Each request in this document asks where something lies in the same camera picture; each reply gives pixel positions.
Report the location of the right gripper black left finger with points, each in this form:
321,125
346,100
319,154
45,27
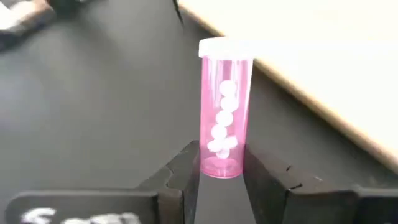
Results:
180,186

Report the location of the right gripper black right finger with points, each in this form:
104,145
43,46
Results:
264,186

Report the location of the pink translucent pill bottle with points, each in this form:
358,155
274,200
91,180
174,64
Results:
225,124

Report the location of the wooden shelf black metal frame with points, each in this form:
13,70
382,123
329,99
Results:
311,62

